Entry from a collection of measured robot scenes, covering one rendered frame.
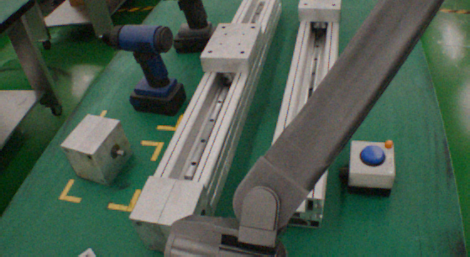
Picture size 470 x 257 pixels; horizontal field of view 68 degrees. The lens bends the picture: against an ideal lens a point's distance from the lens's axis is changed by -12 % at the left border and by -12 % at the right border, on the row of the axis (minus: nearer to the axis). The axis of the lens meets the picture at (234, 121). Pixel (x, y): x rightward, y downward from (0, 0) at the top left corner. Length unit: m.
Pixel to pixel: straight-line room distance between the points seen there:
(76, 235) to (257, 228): 0.49
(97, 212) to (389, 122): 0.64
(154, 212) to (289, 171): 0.31
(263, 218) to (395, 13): 0.23
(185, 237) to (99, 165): 0.41
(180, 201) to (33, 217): 0.36
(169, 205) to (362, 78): 0.38
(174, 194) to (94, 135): 0.25
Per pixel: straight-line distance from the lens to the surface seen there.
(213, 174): 0.69
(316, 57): 0.97
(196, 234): 0.42
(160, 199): 0.65
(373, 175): 0.70
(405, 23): 0.39
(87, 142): 0.81
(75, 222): 0.81
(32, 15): 3.38
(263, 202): 0.36
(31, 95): 2.48
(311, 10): 1.06
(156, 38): 0.84
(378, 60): 0.38
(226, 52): 0.89
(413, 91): 0.99
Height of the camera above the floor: 1.36
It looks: 41 degrees down
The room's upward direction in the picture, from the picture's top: 10 degrees counter-clockwise
